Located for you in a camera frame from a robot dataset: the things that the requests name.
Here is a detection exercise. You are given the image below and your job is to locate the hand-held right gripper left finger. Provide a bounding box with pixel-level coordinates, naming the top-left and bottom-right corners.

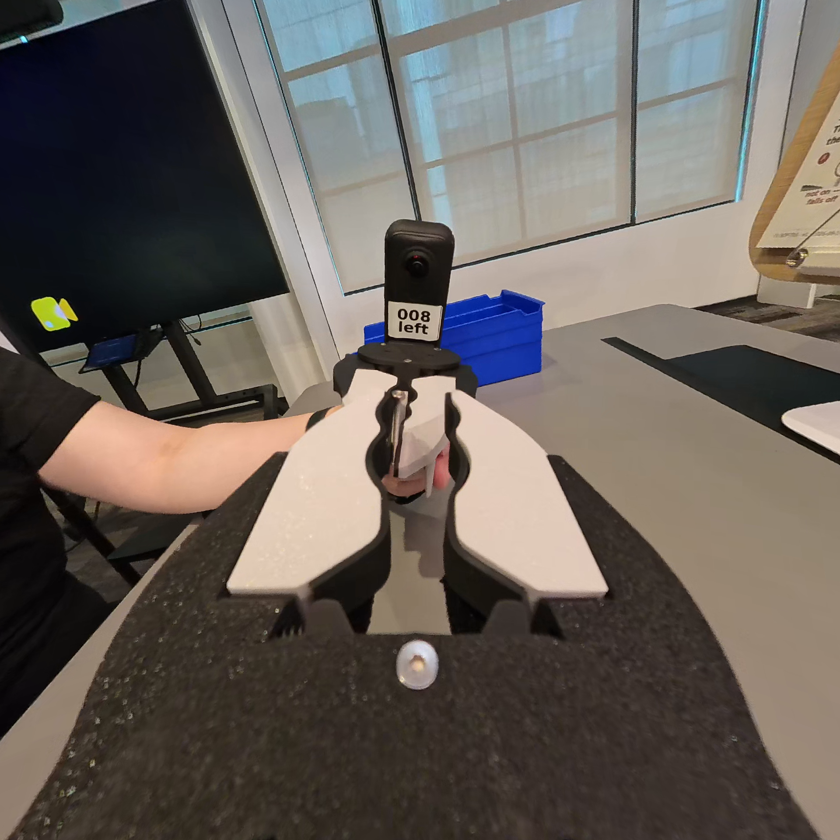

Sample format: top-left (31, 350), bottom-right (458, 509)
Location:
top-left (226, 386), bottom-right (395, 634)

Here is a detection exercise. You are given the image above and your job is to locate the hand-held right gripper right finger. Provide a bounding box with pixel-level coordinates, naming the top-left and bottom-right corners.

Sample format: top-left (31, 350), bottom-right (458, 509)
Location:
top-left (445, 392), bottom-right (610, 632)

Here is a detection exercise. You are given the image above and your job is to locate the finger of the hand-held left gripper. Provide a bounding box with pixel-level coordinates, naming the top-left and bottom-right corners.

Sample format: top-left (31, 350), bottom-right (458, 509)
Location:
top-left (343, 369), bottom-right (413, 400)
top-left (399, 377), bottom-right (455, 500)

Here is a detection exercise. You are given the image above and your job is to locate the metal screw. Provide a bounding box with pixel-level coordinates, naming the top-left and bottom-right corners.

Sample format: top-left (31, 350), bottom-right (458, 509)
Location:
top-left (390, 388), bottom-right (410, 479)

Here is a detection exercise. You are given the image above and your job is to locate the blue plastic bin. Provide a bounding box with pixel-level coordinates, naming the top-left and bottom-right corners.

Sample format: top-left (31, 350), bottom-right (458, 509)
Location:
top-left (363, 289), bottom-right (546, 388)

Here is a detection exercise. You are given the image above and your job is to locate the person's left forearm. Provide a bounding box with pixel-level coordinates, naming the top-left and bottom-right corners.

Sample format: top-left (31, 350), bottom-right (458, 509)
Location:
top-left (38, 400), bottom-right (312, 514)

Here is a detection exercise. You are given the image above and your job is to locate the long desk strip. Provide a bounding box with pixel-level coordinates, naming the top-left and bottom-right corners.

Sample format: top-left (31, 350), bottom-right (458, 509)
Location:
top-left (602, 338), bottom-right (840, 468)

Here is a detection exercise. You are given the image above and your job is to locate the black office chair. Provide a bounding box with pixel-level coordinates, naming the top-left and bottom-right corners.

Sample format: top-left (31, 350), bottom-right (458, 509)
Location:
top-left (39, 486), bottom-right (211, 588)

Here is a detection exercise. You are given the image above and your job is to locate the black television stand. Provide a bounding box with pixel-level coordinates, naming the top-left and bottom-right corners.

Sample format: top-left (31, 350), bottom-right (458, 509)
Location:
top-left (79, 317), bottom-right (286, 421)

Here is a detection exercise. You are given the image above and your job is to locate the large gridded window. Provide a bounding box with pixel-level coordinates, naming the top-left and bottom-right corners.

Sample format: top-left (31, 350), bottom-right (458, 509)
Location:
top-left (256, 0), bottom-right (769, 296)

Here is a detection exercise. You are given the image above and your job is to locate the person's black shirt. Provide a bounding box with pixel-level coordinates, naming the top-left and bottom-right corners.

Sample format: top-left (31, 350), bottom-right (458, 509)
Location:
top-left (0, 346), bottom-right (112, 739)

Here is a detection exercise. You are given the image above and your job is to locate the large black television screen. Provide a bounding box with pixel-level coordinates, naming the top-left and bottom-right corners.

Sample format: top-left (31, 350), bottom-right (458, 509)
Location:
top-left (0, 0), bottom-right (291, 358)

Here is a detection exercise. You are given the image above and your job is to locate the instruction sheet on wooden stand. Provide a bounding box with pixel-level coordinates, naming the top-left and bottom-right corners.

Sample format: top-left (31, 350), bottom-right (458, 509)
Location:
top-left (748, 85), bottom-right (840, 455)

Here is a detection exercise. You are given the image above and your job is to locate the printed instruction sheet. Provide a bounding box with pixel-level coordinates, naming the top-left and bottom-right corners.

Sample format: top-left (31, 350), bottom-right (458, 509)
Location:
top-left (756, 98), bottom-right (840, 250)

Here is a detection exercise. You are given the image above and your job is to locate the black video bar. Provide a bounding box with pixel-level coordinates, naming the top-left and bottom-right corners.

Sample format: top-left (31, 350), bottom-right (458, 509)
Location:
top-left (0, 0), bottom-right (63, 46)

